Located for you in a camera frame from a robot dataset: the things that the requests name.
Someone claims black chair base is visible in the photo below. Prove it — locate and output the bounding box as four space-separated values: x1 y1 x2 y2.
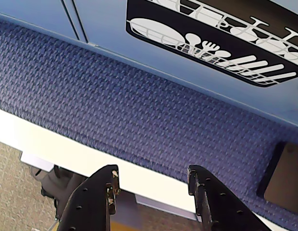
30 165 77 219

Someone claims black dishwasher picture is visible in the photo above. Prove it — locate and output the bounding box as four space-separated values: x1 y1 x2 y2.
125 0 298 89

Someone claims blue woven mat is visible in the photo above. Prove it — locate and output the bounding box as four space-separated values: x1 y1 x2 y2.
0 18 298 231

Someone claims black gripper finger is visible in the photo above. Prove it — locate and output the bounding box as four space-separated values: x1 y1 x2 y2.
188 165 272 231
58 164 121 231

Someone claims black flat board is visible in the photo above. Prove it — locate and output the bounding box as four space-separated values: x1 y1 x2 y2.
256 141 298 208

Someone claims grey table bracket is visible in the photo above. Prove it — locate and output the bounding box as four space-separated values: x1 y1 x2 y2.
20 151 55 173

